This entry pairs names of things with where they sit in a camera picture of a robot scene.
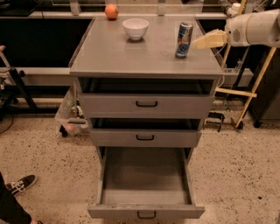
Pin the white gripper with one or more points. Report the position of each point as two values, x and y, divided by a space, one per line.
236 31

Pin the redbull can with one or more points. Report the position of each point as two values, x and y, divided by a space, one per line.
184 39

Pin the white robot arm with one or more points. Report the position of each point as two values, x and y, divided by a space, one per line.
257 28

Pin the grey drawer cabinet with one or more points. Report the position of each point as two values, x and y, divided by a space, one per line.
108 52

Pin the grey top drawer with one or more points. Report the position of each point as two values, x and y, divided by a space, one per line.
145 98

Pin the grey drawer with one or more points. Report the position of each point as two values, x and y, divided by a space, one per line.
145 98
145 132
145 184

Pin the grey middle drawer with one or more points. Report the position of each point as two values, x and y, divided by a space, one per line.
145 132

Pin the grey bottom drawer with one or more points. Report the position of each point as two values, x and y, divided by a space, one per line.
145 184

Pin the white bottle on shelf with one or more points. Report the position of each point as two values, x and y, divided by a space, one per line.
233 10

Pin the white ceramic bowl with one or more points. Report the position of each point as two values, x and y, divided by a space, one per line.
135 28

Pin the orange fruit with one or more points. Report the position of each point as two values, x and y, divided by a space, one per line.
111 11

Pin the black tripod stand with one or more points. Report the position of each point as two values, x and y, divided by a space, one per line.
18 81

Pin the black white sneaker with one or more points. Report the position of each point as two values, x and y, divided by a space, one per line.
20 186

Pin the black trouser leg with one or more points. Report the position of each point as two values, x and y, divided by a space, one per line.
10 210

